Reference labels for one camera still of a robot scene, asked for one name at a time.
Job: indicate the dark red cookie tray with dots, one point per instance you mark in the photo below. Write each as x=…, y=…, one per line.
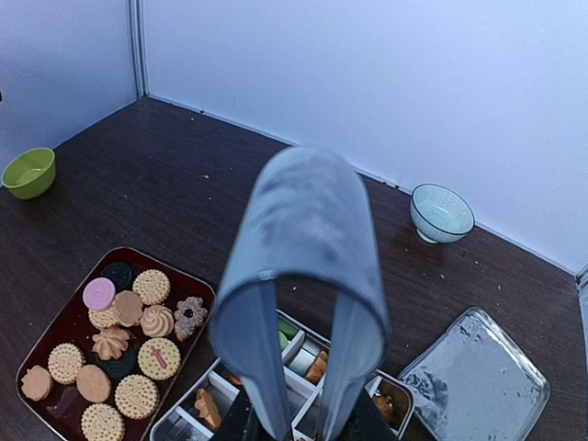
x=108, y=333

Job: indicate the brown flower cookie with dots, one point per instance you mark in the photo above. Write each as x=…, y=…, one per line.
x=189, y=315

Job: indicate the large round tan cookie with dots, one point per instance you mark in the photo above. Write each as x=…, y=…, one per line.
x=102, y=422

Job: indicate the green plastic bowl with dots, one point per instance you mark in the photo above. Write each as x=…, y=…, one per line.
x=31, y=174

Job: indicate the black round cookie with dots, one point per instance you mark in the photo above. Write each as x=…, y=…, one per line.
x=121, y=274
x=117, y=369

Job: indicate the dotted round cookie right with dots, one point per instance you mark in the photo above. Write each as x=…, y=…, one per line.
x=136, y=397

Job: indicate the bottom left round cookie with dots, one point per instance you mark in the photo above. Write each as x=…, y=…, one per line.
x=37, y=383

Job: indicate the green round cookie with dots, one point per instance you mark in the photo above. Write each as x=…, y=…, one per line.
x=287, y=329

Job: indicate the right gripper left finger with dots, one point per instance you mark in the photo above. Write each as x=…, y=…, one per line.
x=240, y=423

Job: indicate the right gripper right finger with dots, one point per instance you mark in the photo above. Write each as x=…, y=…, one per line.
x=366, y=423

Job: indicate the white handled metal tongs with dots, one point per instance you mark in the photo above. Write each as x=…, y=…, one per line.
x=307, y=241

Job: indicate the pale blue ceramic bowl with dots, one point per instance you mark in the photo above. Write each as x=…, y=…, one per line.
x=439, y=214

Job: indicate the white divided cookie tin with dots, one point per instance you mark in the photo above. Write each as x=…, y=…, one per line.
x=288, y=400

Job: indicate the smooth round tan cookie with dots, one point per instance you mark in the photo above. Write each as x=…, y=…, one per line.
x=93, y=384

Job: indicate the round cookie with pink cross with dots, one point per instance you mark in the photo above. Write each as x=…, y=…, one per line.
x=159, y=358

